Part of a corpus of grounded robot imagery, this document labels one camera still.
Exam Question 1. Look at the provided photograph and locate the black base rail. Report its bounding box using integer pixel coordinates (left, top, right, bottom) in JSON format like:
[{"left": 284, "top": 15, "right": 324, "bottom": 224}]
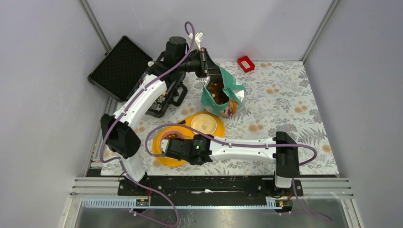
[{"left": 117, "top": 176, "right": 304, "bottom": 207}]

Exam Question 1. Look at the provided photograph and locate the green dog food bag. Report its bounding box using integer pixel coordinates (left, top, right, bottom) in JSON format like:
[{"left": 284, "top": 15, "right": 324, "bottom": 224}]
[{"left": 201, "top": 67, "right": 246, "bottom": 118}]

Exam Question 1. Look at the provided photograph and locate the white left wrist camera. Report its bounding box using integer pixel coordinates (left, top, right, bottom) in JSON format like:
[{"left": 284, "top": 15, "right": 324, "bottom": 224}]
[{"left": 188, "top": 32, "right": 205, "bottom": 50}]

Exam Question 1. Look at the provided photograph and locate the small red box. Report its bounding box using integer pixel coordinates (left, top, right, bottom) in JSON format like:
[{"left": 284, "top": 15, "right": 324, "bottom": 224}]
[{"left": 237, "top": 56, "right": 255, "bottom": 73}]

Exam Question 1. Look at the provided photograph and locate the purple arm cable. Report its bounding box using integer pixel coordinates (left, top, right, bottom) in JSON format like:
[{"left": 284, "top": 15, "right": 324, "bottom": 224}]
[
  {"left": 99, "top": 21, "right": 196, "bottom": 228},
  {"left": 144, "top": 123, "right": 334, "bottom": 225}
]

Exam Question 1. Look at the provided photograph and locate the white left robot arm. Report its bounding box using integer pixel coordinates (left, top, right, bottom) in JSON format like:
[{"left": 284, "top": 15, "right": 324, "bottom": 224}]
[{"left": 100, "top": 36, "right": 222, "bottom": 195}]

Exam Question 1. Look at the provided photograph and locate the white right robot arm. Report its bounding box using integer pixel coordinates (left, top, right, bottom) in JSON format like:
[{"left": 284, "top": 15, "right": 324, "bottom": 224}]
[{"left": 160, "top": 132, "right": 300, "bottom": 196}]

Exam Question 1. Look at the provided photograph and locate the yellow double pet bowl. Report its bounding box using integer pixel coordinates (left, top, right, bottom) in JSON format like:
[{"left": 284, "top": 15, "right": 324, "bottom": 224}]
[{"left": 152, "top": 111, "right": 225, "bottom": 167}]

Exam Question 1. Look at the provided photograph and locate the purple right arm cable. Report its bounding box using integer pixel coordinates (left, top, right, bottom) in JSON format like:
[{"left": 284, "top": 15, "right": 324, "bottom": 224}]
[{"left": 144, "top": 123, "right": 334, "bottom": 225}]

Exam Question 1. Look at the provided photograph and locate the floral table mat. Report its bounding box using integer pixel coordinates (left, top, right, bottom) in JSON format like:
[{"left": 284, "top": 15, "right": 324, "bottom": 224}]
[{"left": 100, "top": 60, "right": 340, "bottom": 176}]

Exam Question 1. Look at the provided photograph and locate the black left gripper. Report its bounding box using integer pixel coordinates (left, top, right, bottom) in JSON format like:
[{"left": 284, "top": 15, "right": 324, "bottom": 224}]
[{"left": 176, "top": 47, "right": 223, "bottom": 78}]

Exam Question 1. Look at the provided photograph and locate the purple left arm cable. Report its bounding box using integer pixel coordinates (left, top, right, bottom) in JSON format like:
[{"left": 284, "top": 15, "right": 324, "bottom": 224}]
[{"left": 99, "top": 21, "right": 196, "bottom": 228}]

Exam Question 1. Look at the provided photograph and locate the black poker chip case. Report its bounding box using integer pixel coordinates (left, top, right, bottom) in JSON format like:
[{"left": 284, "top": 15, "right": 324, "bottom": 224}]
[{"left": 88, "top": 36, "right": 188, "bottom": 118}]

